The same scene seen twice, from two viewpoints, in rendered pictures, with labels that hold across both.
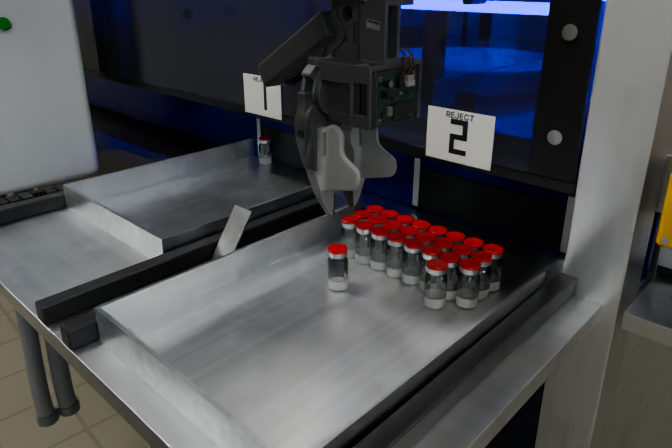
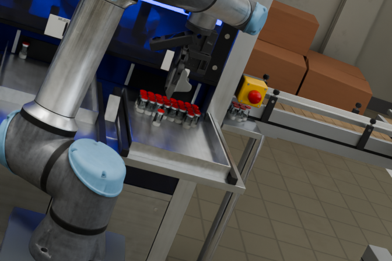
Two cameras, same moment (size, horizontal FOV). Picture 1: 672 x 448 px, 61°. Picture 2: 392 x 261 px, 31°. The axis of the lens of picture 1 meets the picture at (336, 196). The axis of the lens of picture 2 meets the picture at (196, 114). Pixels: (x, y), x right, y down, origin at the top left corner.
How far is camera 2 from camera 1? 1.63 m
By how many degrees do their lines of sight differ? 56
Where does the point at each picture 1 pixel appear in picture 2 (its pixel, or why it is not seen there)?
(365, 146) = not seen: hidden behind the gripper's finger
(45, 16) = not seen: outside the picture
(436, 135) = (168, 61)
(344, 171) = (186, 85)
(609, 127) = (232, 66)
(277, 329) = (163, 141)
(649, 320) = (230, 125)
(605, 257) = (221, 106)
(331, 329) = (175, 139)
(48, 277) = not seen: hidden behind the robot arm
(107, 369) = (144, 160)
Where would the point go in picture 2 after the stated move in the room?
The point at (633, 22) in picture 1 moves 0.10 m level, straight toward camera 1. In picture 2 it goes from (245, 38) to (262, 52)
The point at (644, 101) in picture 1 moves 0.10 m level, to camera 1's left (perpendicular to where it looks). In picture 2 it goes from (243, 60) to (224, 61)
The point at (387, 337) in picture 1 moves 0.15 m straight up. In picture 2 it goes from (189, 139) to (209, 90)
